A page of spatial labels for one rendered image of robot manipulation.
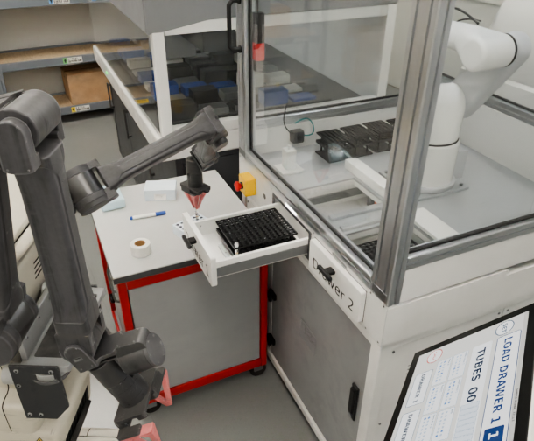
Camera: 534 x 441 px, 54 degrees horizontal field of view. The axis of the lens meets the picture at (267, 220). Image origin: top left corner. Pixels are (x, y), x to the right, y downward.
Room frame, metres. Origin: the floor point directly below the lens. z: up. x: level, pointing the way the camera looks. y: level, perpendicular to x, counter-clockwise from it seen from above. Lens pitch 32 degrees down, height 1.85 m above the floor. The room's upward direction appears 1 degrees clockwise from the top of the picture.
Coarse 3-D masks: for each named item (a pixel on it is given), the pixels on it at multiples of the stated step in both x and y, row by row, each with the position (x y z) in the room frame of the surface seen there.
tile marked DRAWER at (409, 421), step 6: (408, 414) 0.66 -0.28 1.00; (414, 414) 0.65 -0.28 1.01; (402, 420) 0.65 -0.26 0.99; (408, 420) 0.64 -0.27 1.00; (414, 420) 0.63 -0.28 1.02; (402, 426) 0.63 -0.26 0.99; (408, 426) 0.62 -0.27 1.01; (414, 426) 0.61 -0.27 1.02; (402, 432) 0.61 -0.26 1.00; (408, 432) 0.61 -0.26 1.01; (396, 438) 0.61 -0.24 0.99; (402, 438) 0.60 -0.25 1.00; (408, 438) 0.59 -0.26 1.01
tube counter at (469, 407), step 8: (480, 384) 0.62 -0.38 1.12; (464, 392) 0.63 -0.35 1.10; (472, 392) 0.62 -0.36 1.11; (480, 392) 0.60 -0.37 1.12; (464, 400) 0.61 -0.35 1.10; (472, 400) 0.60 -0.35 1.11; (480, 400) 0.59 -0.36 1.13; (464, 408) 0.59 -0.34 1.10; (472, 408) 0.58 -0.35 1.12; (464, 416) 0.57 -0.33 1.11; (472, 416) 0.56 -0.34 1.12; (456, 424) 0.56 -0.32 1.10; (464, 424) 0.55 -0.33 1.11; (472, 424) 0.54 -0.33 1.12; (456, 432) 0.54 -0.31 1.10; (464, 432) 0.53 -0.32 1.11; (472, 432) 0.52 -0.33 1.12; (456, 440) 0.53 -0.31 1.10; (464, 440) 0.52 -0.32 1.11; (472, 440) 0.51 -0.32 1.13
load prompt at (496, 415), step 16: (512, 336) 0.70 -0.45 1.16; (496, 352) 0.68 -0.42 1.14; (512, 352) 0.66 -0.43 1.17; (496, 368) 0.64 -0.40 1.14; (512, 368) 0.62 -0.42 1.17; (496, 384) 0.60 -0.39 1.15; (512, 384) 0.58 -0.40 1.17; (496, 400) 0.56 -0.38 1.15; (496, 416) 0.53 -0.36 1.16; (480, 432) 0.52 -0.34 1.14; (496, 432) 0.50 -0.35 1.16
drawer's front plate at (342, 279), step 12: (312, 240) 1.35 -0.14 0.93; (312, 252) 1.34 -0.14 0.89; (324, 252) 1.28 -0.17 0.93; (312, 264) 1.34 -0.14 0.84; (324, 264) 1.27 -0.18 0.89; (336, 264) 1.22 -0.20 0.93; (324, 276) 1.27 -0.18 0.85; (336, 276) 1.21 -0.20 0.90; (348, 276) 1.17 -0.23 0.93; (336, 288) 1.20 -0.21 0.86; (348, 288) 1.15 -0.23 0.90; (360, 288) 1.12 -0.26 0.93; (348, 300) 1.14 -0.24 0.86; (360, 300) 1.10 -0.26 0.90; (348, 312) 1.13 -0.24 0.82; (360, 312) 1.10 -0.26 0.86
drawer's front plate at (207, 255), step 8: (184, 216) 1.49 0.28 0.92; (184, 224) 1.49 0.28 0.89; (192, 224) 1.43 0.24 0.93; (184, 232) 1.50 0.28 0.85; (192, 232) 1.41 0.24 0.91; (200, 240) 1.34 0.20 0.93; (192, 248) 1.43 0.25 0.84; (200, 248) 1.33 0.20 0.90; (208, 248) 1.30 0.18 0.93; (200, 256) 1.34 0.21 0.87; (208, 256) 1.26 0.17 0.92; (200, 264) 1.34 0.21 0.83; (208, 264) 1.26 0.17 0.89; (208, 272) 1.27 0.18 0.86; (216, 272) 1.25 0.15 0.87; (208, 280) 1.27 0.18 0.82; (216, 280) 1.25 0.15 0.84
